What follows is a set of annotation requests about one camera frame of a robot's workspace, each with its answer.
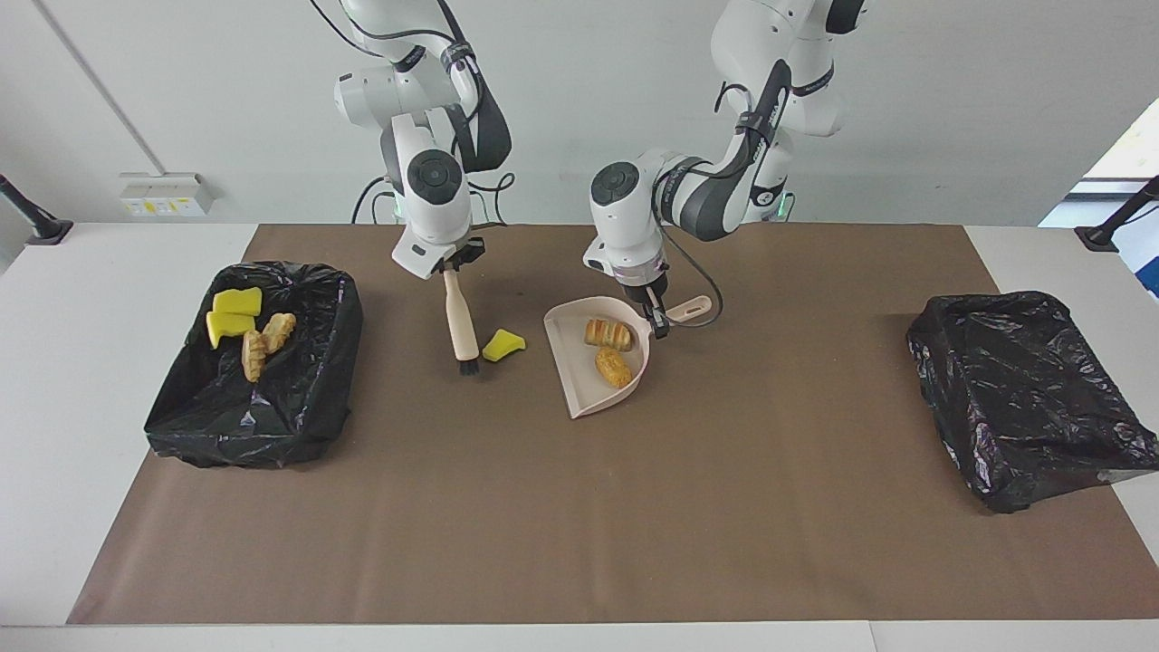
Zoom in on brown toy nugget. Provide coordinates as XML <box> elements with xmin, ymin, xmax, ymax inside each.
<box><xmin>594</xmin><ymin>347</ymin><xmax>634</xmax><ymax>390</ymax></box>

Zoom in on beige brush with black bristles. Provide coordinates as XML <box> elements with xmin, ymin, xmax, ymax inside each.
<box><xmin>442</xmin><ymin>268</ymin><xmax>481</xmax><ymax>377</ymax></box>

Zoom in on beige plastic dustpan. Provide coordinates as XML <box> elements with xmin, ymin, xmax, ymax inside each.
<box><xmin>543</xmin><ymin>294</ymin><xmax>714</xmax><ymax>420</ymax></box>

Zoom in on green and yellow sponge piece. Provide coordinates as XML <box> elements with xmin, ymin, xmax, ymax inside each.
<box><xmin>206</xmin><ymin>310</ymin><xmax>257</xmax><ymax>349</ymax></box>

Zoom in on black plastic lined bin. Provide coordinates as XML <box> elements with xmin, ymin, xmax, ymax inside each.
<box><xmin>905</xmin><ymin>290</ymin><xmax>1159</xmax><ymax>515</ymax></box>
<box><xmin>145</xmin><ymin>261</ymin><xmax>365</xmax><ymax>470</ymax></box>

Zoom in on brown paper table mat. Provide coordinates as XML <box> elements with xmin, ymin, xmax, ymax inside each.
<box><xmin>68</xmin><ymin>224</ymin><xmax>1159</xmax><ymax>626</ymax></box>

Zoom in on black clamp stand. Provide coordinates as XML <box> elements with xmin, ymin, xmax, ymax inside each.
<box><xmin>1075</xmin><ymin>175</ymin><xmax>1159</xmax><ymax>253</ymax></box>
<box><xmin>0</xmin><ymin>174</ymin><xmax>73</xmax><ymax>245</ymax></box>

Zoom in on bright window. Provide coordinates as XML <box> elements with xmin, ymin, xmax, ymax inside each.
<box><xmin>1039</xmin><ymin>95</ymin><xmax>1159</xmax><ymax>227</ymax></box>

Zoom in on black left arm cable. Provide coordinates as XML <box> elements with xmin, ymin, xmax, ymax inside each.
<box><xmin>656</xmin><ymin>59</ymin><xmax>793</xmax><ymax>329</ymax></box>

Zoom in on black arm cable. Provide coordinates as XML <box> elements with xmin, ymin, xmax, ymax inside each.
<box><xmin>308</xmin><ymin>0</ymin><xmax>517</xmax><ymax>229</ymax></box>
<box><xmin>656</xmin><ymin>59</ymin><xmax>793</xmax><ymax>329</ymax></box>

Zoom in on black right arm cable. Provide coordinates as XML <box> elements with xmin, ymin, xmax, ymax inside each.
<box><xmin>308</xmin><ymin>0</ymin><xmax>517</xmax><ymax>229</ymax></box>

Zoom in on black right base cable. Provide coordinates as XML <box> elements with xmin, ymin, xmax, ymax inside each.
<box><xmin>351</xmin><ymin>175</ymin><xmax>399</xmax><ymax>225</ymax></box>

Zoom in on white wall outlet box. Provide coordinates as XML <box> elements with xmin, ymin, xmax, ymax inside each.
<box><xmin>120</xmin><ymin>172</ymin><xmax>218</xmax><ymax>218</ymax></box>

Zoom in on white wall cable duct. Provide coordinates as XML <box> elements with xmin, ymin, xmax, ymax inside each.
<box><xmin>34</xmin><ymin>0</ymin><xmax>168</xmax><ymax>177</ymax></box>

